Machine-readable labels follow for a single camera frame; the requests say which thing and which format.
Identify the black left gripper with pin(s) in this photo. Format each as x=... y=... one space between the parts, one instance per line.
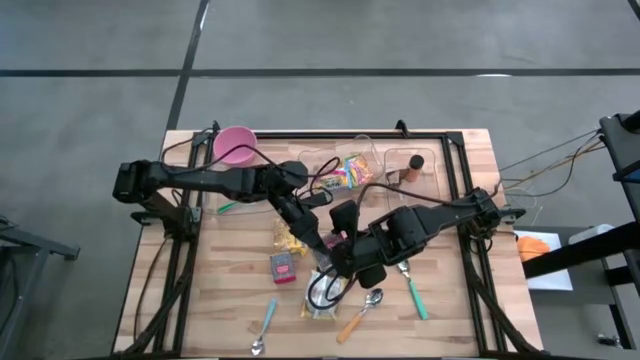
x=305 y=220

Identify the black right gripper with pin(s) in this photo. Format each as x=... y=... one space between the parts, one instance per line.
x=360 y=250

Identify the yellow snack bag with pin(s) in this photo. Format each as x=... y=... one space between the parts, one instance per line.
x=285 y=240

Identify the pink small box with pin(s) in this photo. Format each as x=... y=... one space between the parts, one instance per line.
x=282 y=268

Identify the green edged colourful candy bag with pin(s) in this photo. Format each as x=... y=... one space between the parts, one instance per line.
x=361 y=170

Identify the iridescent rainbow metal spoon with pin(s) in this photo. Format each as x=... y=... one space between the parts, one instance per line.
x=227 y=206

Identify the orange snack bag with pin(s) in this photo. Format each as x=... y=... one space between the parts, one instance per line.
x=414 y=172

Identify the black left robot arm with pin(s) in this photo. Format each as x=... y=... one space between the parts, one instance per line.
x=210 y=177

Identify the clear plastic bin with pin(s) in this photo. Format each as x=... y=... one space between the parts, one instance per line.
x=307 y=160
x=430 y=190
x=260 y=209

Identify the pink plastic bowl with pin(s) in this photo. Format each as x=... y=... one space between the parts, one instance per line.
x=232 y=137

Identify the orange object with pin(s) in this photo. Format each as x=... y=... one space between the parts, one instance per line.
x=532 y=248

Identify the white paper sheet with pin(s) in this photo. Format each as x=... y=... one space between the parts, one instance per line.
x=550 y=280

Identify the black equipment stand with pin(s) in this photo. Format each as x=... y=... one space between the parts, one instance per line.
x=575 y=252

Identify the white plastic container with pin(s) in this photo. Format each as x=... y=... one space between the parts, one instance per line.
x=592 y=232

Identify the small black device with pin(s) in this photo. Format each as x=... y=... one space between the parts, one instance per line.
x=608 y=340

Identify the black aluminium table frame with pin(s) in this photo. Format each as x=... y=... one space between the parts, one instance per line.
x=320 y=134

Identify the grey metal table frame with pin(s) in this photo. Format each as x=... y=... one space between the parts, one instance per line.
x=30 y=245

